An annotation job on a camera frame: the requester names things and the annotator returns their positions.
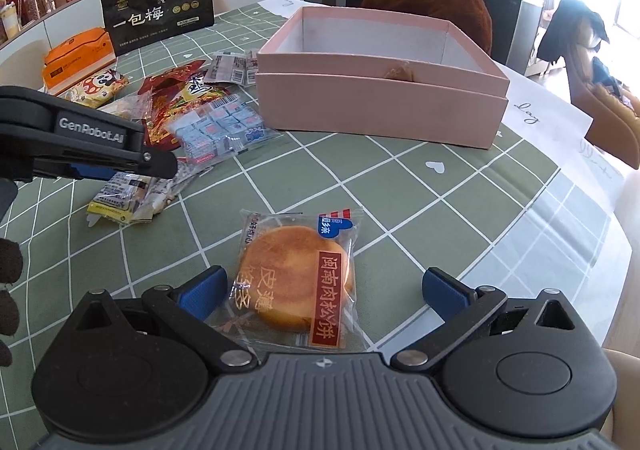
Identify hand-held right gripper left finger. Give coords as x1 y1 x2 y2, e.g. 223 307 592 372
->
64 266 254 372

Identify orange tissue pack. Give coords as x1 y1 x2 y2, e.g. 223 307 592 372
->
42 28 117 96

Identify brown pastry piece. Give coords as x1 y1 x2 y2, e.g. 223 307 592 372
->
383 62 415 81

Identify clear snack jars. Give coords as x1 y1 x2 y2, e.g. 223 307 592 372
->
0 0 59 42

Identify person's left hand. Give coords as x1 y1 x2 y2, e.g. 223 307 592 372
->
0 239 24 367

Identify pink cardboard box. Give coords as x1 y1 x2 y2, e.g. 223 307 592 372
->
256 6 510 151

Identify black jacket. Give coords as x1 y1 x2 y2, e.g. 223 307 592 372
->
537 0 612 66

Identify clear crumpled snack wrapper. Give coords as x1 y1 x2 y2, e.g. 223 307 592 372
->
148 161 213 215

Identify red and white snack packet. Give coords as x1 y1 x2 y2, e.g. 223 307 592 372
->
172 74 237 121

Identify green checkered tablecloth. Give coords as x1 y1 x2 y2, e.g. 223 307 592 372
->
0 2 632 381

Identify large black snack bag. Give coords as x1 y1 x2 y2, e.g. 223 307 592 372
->
100 0 216 56

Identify round pastry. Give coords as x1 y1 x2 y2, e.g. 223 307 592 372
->
214 207 364 357

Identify grey barcode snack packet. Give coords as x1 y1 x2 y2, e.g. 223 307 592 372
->
206 50 261 86

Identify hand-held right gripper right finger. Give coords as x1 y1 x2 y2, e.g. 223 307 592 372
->
390 268 586 372

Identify blue and white candy bag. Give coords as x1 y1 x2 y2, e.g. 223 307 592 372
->
166 94 282 167

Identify yellow cartoon snack packet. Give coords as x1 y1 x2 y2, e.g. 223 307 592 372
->
64 70 132 109

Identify yellow edged snack packet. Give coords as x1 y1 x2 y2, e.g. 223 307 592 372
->
87 175 152 227

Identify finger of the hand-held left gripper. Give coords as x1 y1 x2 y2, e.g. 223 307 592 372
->
131 146 179 178
69 163 133 183

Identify brown leather chair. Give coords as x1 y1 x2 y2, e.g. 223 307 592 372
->
566 42 640 169

